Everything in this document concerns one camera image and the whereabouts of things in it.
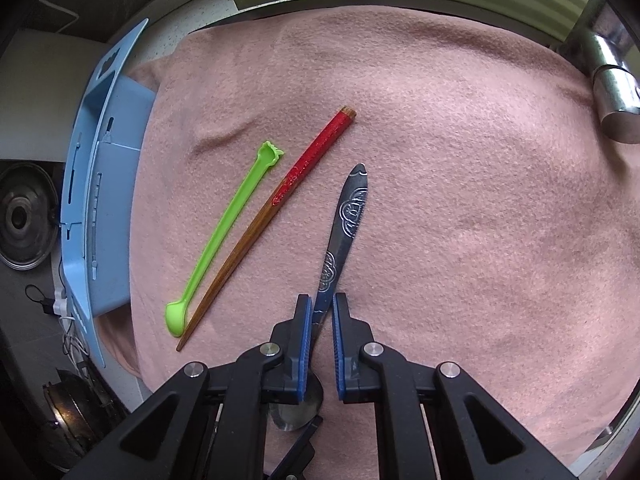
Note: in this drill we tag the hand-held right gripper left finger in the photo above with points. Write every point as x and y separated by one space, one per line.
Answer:
302 350

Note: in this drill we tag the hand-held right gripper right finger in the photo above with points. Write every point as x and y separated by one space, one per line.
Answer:
340 350

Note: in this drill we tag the engraved metal spoon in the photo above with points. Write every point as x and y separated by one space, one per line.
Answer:
347 215

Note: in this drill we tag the green plastic spoon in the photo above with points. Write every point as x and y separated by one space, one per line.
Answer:
225 225

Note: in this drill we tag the red-tipped wooden chopstick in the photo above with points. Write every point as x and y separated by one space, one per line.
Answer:
315 145

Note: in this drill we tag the blue plastic drain basket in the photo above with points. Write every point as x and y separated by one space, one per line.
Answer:
115 160

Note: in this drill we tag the pink towel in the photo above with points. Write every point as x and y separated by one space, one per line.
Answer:
450 160

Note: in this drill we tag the black wok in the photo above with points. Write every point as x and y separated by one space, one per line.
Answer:
75 415

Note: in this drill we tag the glass pot lid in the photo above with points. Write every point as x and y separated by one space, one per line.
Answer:
20 215

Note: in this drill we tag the white cutting board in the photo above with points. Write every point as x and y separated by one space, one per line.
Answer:
45 100

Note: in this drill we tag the chrome kitchen faucet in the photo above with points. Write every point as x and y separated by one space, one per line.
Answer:
615 95

